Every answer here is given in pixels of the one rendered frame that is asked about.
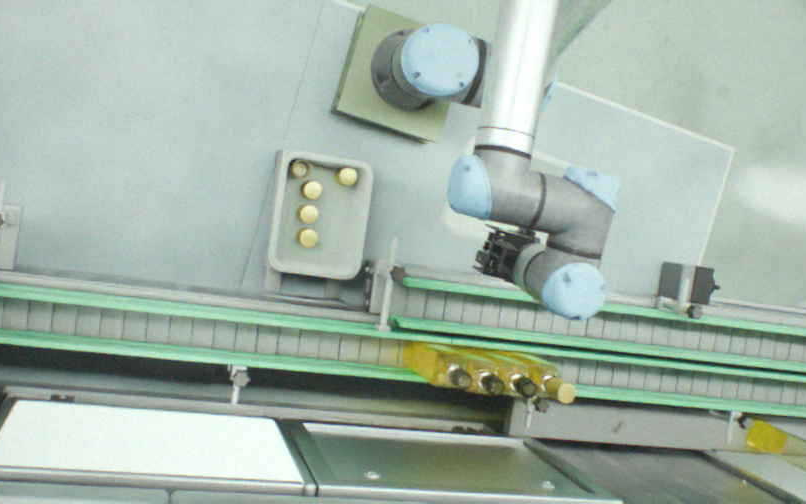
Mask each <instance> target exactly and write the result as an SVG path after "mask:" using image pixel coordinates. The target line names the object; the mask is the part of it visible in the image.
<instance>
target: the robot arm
mask: <svg viewBox="0 0 806 504"><path fill-rule="evenodd" d="M613 1H614V0H501V3H500V9H499V14H498V20H497V25H496V30H495V36H494V41H493V42H490V41H487V40H483V39H480V38H476V37H473V36H469V35H468V34H467V33H466V32H465V31H464V30H462V29H461V28H459V27H457V26H455V25H451V24H446V23H434V24H429V25H426V26H424V27H421V28H420V29H403V30H399V31H396V32H394V33H392V34H391V35H389V36H387V37H386V38H385V39H384V40H383V41H382V42H381V43H380V44H379V45H378V47H377V48H376V50H375V52H374V54H373V57H372V61H371V78H372V82H373V85H374V87H375V89H376V91H377V93H378V94H379V96H380V97H381V98H382V99H383V100H384V101H385V102H386V103H387V104H389V105H390V106H392V107H394V108H396V109H399V110H403V111H418V110H422V109H425V108H428V107H430V106H432V105H433V104H435V103H436V102H437V101H438V100H439V99H442V100H446V101H450V102H454V103H458V104H462V105H466V106H470V107H473V108H477V109H481V111H480V116H479V122H478V127H477V132H476V138H475V143H474V150H473V154H472V155H462V156H460V157H459V158H458V159H457V160H456V161H455V163H454V165H453V167H452V170H451V174H450V176H449V179H448V184H447V201H448V204H449V206H450V208H451V209H452V210H453V211H454V212H456V213H458V214H462V215H466V216H470V217H474V218H477V219H479V220H480V221H486V220H487V221H492V222H497V223H501V224H506V225H511V226H515V227H519V228H518V229H517V230H511V229H507V230H504V229H502V228H500V227H497V226H493V225H490V224H486V223H485V226H487V227H489V228H491V229H493V230H495V231H491V230H487V229H481V230H482V231H485V232H488V237H487V241H486V240H485V243H484V245H483V247H482V248H483V250H484V251H481V250H478V251H477V252H474V254H475V255H477V256H476V259H475V261H476V262H478V263H479V264H481V267H479V266H475V265H472V267H473V268H474V269H476V270H477V271H479V272H480V273H482V274H483V275H487V276H491V277H495V278H499V279H503V280H504V281H505V282H507V283H511V284H513V285H514V286H518V287H519V288H520V289H521V290H522V291H523V292H525V293H526V294H528V295H529V296H531V297H532V298H533V299H532V302H533V303H536V304H537V303H539V302H540V303H541V304H543V305H544V306H546V308H547V309H548V310H549V311H551V312H552V313H554V314H556V315H559V316H562V317H564V318H566V319H569V320H571V321H580V320H585V319H588V318H590V317H592V316H593V315H595V314H596V313H597V312H598V311H599V310H600V309H601V307H602V306H603V304H604V302H605V299H606V295H607V288H606V283H605V279H604V277H603V276H602V275H601V273H600V272H599V268H600V264H601V260H602V259H601V257H602V254H603V250H604V247H605V243H606V239H607V236H608V232H609V229H610V225H611V221H612V218H613V214H615V212H616V205H617V201H618V196H619V189H620V181H619V179H618V178H617V177H616V176H614V175H611V174H608V173H604V172H600V171H596V170H592V169H587V168H583V167H579V166H575V165H569V166H568V167H567V168H566V170H565V173H564V174H563V175H562V177H559V176H555V175H550V174H546V173H541V172H537V171H533V170H530V165H531V157H532V154H533V149H534V143H535V138H536V132H537V127H538V122H539V116H540V114H541V113H542V112H543V111H544V110H545V109H546V108H547V106H548V105H549V103H550V98H551V97H553V96H554V93H555V90H556V87H557V83H558V68H557V62H558V61H559V60H560V59H561V58H562V57H563V56H564V54H565V53H566V52H567V51H568V50H569V49H570V48H571V47H572V46H573V45H574V44H575V42H576V41H577V40H578V39H579V38H580V37H581V36H582V35H583V34H584V32H585V31H586V30H587V29H588V28H589V27H590V26H591V25H592V24H593V23H594V21H595V20H596V19H597V18H598V17H599V16H600V15H601V14H602V13H603V12H604V10H605V9H606V8H607V7H608V6H609V5H610V4H611V3H612V2H613ZM535 231H537V232H542V233H546V234H548V236H547V240H546V244H541V242H540V238H538V237H535V235H536V232H535ZM488 241H490V242H488ZM485 251H487V252H485ZM482 270H483V271H482Z"/></svg>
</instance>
